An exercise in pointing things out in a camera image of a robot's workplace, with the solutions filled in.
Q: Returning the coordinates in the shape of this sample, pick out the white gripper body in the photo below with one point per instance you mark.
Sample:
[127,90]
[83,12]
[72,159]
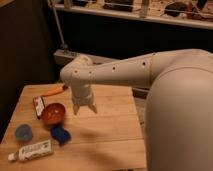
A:
[82,94]

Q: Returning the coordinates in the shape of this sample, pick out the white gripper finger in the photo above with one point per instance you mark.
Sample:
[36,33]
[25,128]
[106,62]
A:
[76,109]
[93,107]

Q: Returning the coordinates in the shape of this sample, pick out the red ceramic bowl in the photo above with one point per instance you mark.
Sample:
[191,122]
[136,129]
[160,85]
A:
[53,113]

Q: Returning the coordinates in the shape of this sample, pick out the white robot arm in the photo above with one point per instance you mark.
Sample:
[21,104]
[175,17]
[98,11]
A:
[178,129]

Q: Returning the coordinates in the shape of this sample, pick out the blue sponge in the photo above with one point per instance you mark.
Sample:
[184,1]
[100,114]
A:
[61,135]

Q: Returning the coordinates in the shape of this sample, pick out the red white snack packet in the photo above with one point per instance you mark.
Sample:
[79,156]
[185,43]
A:
[38,105]

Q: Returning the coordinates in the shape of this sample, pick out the metal pole stand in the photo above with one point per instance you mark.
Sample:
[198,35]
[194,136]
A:
[60,26]

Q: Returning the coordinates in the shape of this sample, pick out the white tube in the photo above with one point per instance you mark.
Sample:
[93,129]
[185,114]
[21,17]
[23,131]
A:
[32,151]

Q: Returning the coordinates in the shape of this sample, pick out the blue plastic cup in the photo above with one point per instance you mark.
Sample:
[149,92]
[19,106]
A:
[23,133]

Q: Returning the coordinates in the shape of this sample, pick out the orange handled tool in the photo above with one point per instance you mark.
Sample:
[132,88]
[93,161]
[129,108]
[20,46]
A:
[54,91]

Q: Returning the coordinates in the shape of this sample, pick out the white window ledge rail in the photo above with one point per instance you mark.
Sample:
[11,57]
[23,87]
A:
[189,13]

